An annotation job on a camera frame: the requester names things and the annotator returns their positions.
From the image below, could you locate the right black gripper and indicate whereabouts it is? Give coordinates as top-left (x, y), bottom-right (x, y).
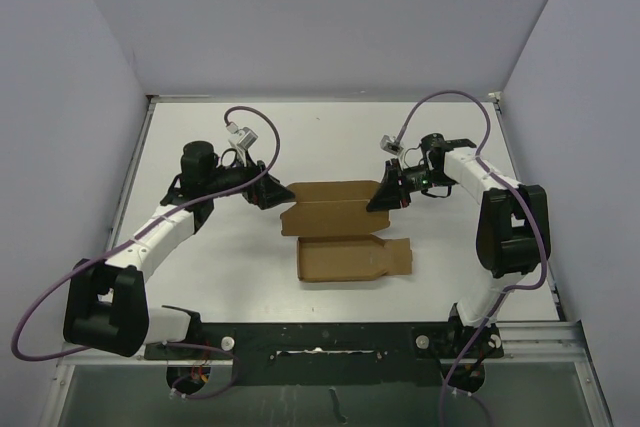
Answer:
top-left (366, 159), bottom-right (454, 212)

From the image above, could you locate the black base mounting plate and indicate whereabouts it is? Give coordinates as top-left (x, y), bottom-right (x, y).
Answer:
top-left (144, 319), bottom-right (504, 391)

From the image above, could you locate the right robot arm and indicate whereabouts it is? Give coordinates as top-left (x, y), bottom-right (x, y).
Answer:
top-left (366, 133), bottom-right (550, 356)

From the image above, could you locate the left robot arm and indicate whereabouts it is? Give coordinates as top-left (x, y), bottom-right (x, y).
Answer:
top-left (63, 141), bottom-right (295, 358)

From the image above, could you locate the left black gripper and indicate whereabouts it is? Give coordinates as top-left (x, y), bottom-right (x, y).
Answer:
top-left (205, 148), bottom-right (295, 208)

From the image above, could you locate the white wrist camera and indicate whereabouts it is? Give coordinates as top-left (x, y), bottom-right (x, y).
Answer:
top-left (380, 135), bottom-right (405, 157)
top-left (226, 122), bottom-right (258, 165)

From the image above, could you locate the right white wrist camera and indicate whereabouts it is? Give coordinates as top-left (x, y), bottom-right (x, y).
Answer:
top-left (380, 135), bottom-right (405, 157)

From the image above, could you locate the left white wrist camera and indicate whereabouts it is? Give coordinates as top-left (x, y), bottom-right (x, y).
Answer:
top-left (226, 122), bottom-right (258, 165)

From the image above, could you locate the aluminium table frame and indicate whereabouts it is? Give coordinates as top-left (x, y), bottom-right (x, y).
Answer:
top-left (29, 90), bottom-right (614, 427)

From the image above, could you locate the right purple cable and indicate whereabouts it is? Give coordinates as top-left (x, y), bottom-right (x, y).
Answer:
top-left (399, 90), bottom-right (549, 427)

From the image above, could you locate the brown cardboard box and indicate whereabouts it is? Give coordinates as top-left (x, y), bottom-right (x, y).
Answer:
top-left (280, 180), bottom-right (413, 283)

